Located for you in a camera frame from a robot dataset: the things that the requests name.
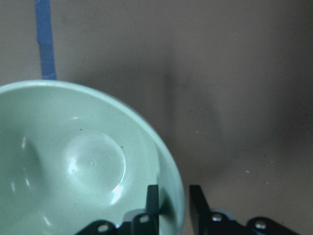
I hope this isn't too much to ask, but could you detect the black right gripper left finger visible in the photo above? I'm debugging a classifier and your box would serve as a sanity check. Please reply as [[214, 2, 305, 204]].
[[77, 185, 159, 235]]

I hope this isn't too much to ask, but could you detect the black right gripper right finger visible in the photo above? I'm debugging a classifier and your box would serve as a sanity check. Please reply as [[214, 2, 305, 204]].
[[189, 185, 297, 235]]

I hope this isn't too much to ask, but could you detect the green bowl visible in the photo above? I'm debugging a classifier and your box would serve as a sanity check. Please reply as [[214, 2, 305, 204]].
[[0, 80, 185, 235]]

